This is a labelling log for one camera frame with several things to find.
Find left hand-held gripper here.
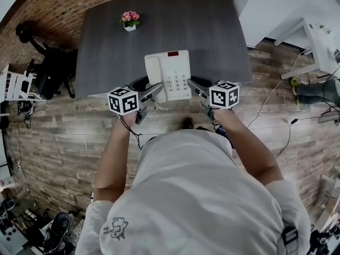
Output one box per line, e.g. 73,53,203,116
107,75,163,125

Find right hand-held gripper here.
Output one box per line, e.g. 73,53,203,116
187,75,240,121

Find white desk telephone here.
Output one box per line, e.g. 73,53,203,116
144,49,192,111

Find person's right forearm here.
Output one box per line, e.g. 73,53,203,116
212,109,284,186

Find person's left forearm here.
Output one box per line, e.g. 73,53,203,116
93,112,139,203

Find dark grey wooden desk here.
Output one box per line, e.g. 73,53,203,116
74,0,253,99

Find pink flowers in white pot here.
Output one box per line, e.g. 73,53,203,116
119,11,141,32

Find black office chair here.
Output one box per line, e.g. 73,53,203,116
15,22,79,100

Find person's white t-shirt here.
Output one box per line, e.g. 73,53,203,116
75,129,311,255

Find white side table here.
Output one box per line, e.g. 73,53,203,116
273,17,340,80

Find white shelf rack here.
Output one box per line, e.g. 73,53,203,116
5,72,43,102

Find black helmet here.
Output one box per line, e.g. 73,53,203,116
49,212,71,239

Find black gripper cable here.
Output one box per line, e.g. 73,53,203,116
120,115,151,150

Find white floor cable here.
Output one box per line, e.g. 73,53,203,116
246,49,307,129

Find black floor cable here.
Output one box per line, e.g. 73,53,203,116
275,115,332,159

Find black strap buckle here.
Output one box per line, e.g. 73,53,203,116
281,226,300,247

